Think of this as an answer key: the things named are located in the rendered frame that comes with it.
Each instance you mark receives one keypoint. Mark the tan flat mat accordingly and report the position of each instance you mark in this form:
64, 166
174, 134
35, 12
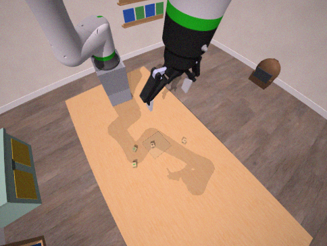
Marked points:
160, 143

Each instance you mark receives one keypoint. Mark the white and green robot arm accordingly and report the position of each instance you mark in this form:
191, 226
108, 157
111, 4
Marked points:
189, 27

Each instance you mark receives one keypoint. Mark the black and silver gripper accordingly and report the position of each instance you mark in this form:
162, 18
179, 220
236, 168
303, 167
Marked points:
174, 66

